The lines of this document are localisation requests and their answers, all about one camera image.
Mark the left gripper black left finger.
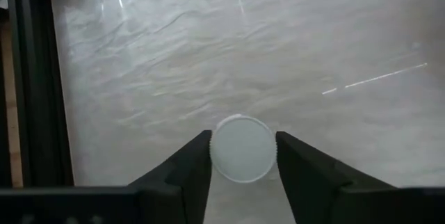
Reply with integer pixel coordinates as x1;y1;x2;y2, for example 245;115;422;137
128;129;213;224

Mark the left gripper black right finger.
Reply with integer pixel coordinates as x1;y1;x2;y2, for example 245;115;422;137
275;131;399;224

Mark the black aluminium table frame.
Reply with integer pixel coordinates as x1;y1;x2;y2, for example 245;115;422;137
0;0;75;188

